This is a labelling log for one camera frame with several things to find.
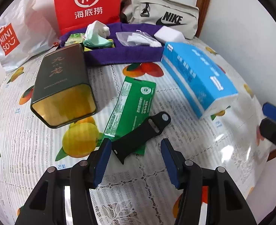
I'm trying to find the mint green cloth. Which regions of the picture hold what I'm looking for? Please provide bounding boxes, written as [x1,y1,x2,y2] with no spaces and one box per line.
[83,35,113,47]

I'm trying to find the beige Nike pouch bag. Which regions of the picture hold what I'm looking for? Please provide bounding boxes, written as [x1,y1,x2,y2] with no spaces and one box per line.
[121,0,199,39]

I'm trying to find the white sock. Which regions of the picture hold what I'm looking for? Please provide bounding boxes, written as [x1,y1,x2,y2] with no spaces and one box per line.
[85,20,111,39]

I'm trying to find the purple fleece towel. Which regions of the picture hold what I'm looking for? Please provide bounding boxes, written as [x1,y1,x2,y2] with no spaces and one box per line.
[58,22,164,66]

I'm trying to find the brown wooden door frame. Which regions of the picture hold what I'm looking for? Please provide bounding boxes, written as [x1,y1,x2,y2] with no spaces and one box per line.
[195,0,210,37]

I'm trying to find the white Miniso plastic bag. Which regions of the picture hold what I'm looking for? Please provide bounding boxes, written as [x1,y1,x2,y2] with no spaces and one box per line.
[0,0,57,73]

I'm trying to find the translucent mesh drawstring pouch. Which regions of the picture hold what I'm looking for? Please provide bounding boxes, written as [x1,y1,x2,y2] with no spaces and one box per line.
[116,31,162,48]

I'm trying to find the green sachet packet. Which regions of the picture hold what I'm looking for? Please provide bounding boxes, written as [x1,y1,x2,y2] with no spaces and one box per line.
[104,76,156,156]

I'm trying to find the black watch strap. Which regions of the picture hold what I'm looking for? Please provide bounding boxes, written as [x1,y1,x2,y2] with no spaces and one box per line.
[111,111,172,165]

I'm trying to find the green tissue packet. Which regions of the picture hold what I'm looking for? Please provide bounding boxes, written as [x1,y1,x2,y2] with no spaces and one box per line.
[64,33,85,47]

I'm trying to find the dark green tin box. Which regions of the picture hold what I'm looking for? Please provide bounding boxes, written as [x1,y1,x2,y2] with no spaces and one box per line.
[30,44,97,128]

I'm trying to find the white sponge block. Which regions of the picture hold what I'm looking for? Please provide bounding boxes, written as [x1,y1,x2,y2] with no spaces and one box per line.
[154,26,185,44]

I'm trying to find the red paper shopping bag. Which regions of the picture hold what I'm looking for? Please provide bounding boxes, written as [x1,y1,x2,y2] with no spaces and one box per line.
[54,0,121,35]

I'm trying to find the blue tissue pack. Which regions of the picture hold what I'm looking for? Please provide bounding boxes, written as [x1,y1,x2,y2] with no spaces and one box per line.
[161,42,239,119]

